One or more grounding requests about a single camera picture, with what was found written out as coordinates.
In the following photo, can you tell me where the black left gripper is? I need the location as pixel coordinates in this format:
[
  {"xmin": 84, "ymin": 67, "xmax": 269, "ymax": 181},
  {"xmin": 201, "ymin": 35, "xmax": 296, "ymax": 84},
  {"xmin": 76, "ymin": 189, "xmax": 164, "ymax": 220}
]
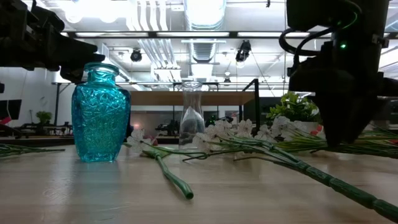
[{"xmin": 0, "ymin": 0, "xmax": 106, "ymax": 83}]

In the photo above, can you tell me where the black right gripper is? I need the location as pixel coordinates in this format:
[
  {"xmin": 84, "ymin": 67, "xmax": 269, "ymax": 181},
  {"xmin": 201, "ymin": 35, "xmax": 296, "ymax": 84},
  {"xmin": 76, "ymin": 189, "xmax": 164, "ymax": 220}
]
[{"xmin": 287, "ymin": 37, "xmax": 398, "ymax": 148}]

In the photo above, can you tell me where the white artificial flower stem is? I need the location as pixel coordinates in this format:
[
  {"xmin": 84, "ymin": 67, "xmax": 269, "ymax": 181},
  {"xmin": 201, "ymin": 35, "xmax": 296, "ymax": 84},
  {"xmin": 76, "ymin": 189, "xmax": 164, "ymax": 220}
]
[
  {"xmin": 254, "ymin": 115, "xmax": 398, "ymax": 158},
  {"xmin": 183, "ymin": 119, "xmax": 398, "ymax": 223}
]

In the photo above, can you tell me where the teal cut-glass vase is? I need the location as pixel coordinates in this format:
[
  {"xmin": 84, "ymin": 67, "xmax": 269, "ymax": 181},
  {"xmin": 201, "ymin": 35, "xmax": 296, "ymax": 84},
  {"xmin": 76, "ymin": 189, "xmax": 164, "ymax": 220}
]
[{"xmin": 71, "ymin": 62, "xmax": 132, "ymax": 163}]

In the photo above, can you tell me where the blue artificial flower stem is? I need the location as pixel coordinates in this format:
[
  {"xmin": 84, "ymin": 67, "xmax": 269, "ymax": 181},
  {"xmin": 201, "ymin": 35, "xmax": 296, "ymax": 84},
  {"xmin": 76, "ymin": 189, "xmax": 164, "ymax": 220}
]
[{"xmin": 0, "ymin": 143, "xmax": 66, "ymax": 159}]

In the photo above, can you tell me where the clear glass vase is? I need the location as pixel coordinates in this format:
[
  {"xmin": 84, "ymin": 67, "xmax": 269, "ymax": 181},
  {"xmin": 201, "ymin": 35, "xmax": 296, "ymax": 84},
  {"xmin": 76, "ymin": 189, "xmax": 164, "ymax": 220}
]
[{"xmin": 178, "ymin": 81, "xmax": 206, "ymax": 151}]

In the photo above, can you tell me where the green stem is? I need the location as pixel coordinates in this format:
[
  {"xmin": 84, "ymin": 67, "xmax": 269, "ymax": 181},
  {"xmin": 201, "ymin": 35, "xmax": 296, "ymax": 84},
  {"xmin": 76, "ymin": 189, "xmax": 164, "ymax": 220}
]
[{"xmin": 123, "ymin": 128, "xmax": 212, "ymax": 200}]

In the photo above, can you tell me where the green plant in white pot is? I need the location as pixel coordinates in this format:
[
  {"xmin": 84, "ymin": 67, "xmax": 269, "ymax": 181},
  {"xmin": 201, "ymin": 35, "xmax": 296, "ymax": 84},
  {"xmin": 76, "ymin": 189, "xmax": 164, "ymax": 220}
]
[{"xmin": 266, "ymin": 91, "xmax": 324, "ymax": 138}]

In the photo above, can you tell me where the black ceiling spot lamp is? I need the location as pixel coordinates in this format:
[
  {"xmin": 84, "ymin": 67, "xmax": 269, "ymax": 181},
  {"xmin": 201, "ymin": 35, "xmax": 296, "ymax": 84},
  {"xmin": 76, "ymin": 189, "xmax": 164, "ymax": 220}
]
[
  {"xmin": 235, "ymin": 40, "xmax": 252, "ymax": 63},
  {"xmin": 130, "ymin": 48, "xmax": 143, "ymax": 63}
]

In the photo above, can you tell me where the small background potted plant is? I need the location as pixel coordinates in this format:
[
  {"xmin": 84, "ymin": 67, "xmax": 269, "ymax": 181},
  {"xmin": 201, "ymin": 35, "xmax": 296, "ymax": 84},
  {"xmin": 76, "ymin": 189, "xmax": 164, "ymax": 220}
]
[{"xmin": 35, "ymin": 111, "xmax": 53, "ymax": 135}]

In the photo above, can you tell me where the black computer monitor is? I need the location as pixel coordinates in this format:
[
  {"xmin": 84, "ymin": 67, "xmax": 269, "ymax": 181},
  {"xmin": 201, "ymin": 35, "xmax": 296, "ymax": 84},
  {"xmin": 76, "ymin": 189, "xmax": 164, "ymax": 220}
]
[{"xmin": 0, "ymin": 99, "xmax": 22, "ymax": 121}]

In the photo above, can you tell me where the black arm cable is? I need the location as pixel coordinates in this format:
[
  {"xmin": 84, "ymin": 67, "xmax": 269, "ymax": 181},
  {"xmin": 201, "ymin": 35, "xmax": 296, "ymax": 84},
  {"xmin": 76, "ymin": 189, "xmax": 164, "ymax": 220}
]
[{"xmin": 279, "ymin": 27, "xmax": 336, "ymax": 57}]

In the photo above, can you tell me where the wooden shelf with black frame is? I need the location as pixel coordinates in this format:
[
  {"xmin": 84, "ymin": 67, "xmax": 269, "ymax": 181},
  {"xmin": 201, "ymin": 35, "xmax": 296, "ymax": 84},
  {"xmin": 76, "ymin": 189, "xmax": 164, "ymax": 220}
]
[{"xmin": 126, "ymin": 78, "xmax": 261, "ymax": 147}]

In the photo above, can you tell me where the silver ceiling air duct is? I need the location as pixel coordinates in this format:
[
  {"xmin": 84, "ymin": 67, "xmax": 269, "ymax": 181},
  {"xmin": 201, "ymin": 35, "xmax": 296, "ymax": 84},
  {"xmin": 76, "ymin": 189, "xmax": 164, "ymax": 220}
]
[{"xmin": 183, "ymin": 0, "xmax": 228, "ymax": 63}]

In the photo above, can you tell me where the black overhead frame bar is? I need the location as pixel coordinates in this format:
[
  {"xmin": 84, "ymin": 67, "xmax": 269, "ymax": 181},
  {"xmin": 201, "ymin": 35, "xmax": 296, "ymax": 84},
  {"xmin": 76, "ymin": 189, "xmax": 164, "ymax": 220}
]
[{"xmin": 60, "ymin": 30, "xmax": 332, "ymax": 39}]

